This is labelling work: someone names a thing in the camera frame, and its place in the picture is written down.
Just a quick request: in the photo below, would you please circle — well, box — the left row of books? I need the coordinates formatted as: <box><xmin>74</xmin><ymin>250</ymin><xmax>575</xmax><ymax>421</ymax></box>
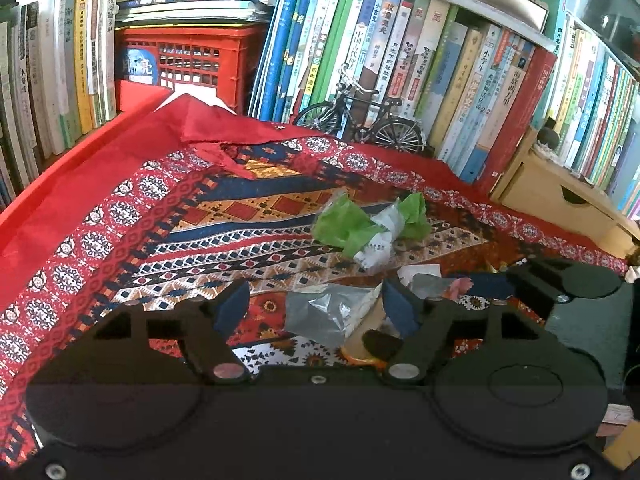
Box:
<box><xmin>1</xmin><ymin>0</ymin><xmax>119</xmax><ymax>206</ymax></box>

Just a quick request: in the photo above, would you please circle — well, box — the miniature black bicycle model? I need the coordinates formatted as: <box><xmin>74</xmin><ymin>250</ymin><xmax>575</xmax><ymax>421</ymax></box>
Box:
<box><xmin>293</xmin><ymin>65</ymin><xmax>426</xmax><ymax>154</ymax></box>

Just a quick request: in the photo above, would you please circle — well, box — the patterned red tablecloth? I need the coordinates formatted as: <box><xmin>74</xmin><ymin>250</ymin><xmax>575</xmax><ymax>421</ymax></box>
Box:
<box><xmin>1</xmin><ymin>96</ymin><xmax>627</xmax><ymax>466</ymax></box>

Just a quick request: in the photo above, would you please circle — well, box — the green plastic wrapper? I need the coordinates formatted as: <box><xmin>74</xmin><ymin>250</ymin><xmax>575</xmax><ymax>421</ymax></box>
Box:
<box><xmin>311</xmin><ymin>190</ymin><xmax>432</xmax><ymax>274</ymax></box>

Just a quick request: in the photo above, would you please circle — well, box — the red plastic crate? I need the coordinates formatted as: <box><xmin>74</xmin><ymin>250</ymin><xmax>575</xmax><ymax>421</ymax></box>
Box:
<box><xmin>115</xmin><ymin>24</ymin><xmax>267</xmax><ymax>114</ymax></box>

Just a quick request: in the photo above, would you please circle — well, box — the small cactus ornament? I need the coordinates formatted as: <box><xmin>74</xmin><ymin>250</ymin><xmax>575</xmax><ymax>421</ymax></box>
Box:
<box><xmin>535</xmin><ymin>117</ymin><xmax>560</xmax><ymax>154</ymax></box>

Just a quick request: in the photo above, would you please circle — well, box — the row of upright books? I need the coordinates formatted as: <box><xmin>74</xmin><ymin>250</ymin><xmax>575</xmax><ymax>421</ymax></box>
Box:
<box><xmin>248</xmin><ymin>0</ymin><xmax>639</xmax><ymax>219</ymax></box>

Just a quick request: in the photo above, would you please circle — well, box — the clear silver plastic wrapper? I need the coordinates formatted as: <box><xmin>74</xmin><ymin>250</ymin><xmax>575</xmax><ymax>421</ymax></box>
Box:
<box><xmin>284</xmin><ymin>283</ymin><xmax>382</xmax><ymax>348</ymax></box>

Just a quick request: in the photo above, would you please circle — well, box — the grey white snack wrapper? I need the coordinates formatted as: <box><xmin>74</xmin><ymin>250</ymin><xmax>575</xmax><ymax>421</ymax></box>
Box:
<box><xmin>397</xmin><ymin>264</ymin><xmax>473</xmax><ymax>301</ymax></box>

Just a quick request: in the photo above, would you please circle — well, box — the wooden drawer box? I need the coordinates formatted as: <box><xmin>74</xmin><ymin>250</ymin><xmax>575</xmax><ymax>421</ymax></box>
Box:
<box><xmin>489</xmin><ymin>128</ymin><xmax>639</xmax><ymax>259</ymax></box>

